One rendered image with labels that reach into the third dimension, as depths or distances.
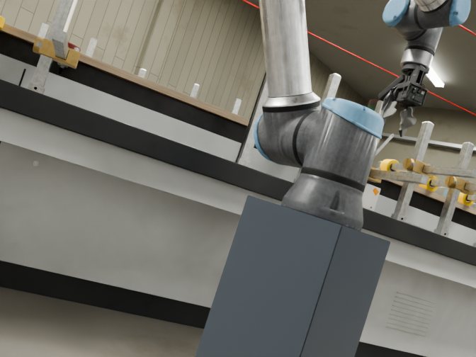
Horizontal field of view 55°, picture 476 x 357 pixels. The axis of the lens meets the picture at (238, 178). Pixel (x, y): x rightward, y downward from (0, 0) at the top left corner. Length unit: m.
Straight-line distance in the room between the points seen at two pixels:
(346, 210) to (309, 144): 0.18
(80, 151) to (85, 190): 0.25
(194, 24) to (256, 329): 5.64
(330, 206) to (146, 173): 0.80
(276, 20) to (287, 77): 0.14
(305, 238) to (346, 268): 0.10
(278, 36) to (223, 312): 0.65
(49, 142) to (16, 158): 0.24
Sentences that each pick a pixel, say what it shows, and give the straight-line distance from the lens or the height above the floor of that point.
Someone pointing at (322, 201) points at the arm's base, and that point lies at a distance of 0.98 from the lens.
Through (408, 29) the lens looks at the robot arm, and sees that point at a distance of 1.48.
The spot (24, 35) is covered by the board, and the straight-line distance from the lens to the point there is 1.80.
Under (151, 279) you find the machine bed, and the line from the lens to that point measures 1.89.
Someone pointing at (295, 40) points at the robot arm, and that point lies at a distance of 1.14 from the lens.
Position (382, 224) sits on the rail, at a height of 0.66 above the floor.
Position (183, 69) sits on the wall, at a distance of 6.26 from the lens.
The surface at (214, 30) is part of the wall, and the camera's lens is 6.62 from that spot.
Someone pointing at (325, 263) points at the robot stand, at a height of 0.52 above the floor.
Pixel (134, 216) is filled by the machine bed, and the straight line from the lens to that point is 1.82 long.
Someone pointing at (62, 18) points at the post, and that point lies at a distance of 1.62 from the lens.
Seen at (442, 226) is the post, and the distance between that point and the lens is 2.23.
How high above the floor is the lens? 0.60
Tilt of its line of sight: 2 degrees up
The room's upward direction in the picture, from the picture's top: 18 degrees clockwise
